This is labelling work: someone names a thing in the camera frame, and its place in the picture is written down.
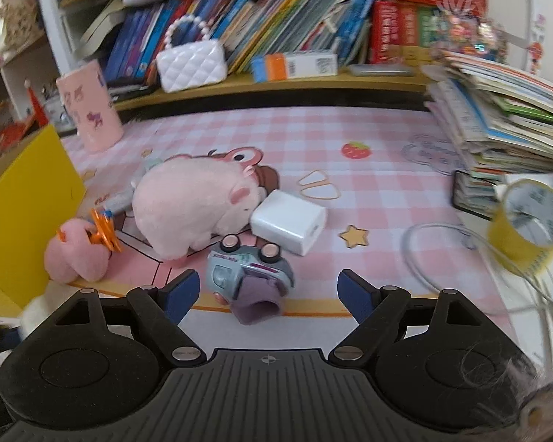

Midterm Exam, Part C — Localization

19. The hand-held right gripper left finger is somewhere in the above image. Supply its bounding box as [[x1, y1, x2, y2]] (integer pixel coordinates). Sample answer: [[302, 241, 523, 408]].
[[51, 269, 208, 364]]

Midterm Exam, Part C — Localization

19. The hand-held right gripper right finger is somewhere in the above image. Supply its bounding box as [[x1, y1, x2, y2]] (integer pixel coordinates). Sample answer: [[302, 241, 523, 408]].
[[328, 268, 477, 364]]

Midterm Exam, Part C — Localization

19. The grey toy car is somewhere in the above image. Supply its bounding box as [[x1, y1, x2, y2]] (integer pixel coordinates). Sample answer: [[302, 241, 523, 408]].
[[206, 235, 296, 305]]

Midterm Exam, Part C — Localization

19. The purple sock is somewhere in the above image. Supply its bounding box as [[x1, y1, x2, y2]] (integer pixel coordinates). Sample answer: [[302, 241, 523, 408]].
[[232, 276, 284, 327]]

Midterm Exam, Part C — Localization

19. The pink plush pig toy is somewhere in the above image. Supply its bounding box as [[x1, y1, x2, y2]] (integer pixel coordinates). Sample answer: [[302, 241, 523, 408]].
[[133, 155, 264, 259]]

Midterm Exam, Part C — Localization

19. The white charger block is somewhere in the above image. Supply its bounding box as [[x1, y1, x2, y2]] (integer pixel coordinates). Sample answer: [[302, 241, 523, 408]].
[[250, 190, 328, 256]]

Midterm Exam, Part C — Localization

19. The small pink fluffy toy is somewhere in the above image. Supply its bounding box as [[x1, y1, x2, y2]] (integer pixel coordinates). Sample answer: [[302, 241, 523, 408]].
[[44, 218, 114, 283]]

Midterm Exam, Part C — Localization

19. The yellow cardboard box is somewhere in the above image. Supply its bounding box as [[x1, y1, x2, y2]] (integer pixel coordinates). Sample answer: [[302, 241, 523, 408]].
[[0, 124, 87, 318]]

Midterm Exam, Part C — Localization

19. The pink checkered desk mat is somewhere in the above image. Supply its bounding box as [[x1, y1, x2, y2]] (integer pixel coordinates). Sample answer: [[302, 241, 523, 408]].
[[60, 106, 521, 364]]

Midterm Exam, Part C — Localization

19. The white fluffy toy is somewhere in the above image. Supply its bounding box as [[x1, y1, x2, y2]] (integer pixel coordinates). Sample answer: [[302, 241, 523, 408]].
[[21, 284, 77, 338]]

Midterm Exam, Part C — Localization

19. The black phone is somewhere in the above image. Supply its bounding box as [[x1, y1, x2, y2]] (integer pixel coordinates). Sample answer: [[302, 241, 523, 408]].
[[452, 170, 498, 219]]

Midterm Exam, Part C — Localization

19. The yellow tape roll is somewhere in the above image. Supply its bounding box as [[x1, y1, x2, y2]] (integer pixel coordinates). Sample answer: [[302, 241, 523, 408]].
[[487, 179, 553, 265]]

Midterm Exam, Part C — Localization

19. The pink printed cylinder holder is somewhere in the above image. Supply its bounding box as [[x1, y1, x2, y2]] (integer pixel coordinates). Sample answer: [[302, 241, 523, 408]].
[[56, 62, 124, 152]]

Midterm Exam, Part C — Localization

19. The wooden bookshelf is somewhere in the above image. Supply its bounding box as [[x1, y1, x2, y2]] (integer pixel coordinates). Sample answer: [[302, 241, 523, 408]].
[[37, 0, 535, 111]]

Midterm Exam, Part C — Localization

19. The grey flat case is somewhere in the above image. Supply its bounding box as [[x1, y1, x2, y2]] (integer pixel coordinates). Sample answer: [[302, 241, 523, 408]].
[[348, 64, 415, 77]]

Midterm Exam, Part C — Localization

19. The grey furry sleeve cuff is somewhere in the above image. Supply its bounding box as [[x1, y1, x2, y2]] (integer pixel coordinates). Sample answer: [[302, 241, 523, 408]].
[[511, 354, 553, 440]]

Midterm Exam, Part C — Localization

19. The stack of thin books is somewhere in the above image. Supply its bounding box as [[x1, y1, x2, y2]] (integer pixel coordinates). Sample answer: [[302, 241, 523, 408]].
[[421, 50, 553, 215]]

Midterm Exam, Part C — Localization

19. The orange and white carton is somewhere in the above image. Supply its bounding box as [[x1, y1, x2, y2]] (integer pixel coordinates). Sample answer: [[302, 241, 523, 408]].
[[251, 50, 338, 83]]

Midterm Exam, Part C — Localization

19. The red standing thick book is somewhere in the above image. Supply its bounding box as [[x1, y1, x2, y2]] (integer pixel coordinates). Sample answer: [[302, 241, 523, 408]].
[[370, 1, 420, 64]]

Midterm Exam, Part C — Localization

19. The red and gold decoration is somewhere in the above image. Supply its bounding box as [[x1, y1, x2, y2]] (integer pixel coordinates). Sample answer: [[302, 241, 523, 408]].
[[0, 37, 51, 159]]

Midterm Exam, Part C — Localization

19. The row of standing books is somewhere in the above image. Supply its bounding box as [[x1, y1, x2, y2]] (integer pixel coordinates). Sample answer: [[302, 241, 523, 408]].
[[80, 0, 383, 86]]

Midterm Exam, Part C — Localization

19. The glittery sticker pack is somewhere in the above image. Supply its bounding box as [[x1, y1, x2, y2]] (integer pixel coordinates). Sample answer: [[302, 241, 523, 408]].
[[435, 0, 508, 63]]

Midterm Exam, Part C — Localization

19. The white cable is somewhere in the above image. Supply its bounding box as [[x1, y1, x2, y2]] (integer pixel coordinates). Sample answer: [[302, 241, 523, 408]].
[[403, 223, 553, 314]]

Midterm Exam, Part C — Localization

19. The white quilted pearl-handle purse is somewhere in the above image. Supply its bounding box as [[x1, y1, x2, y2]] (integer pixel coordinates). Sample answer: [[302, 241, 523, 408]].
[[156, 15, 227, 93]]

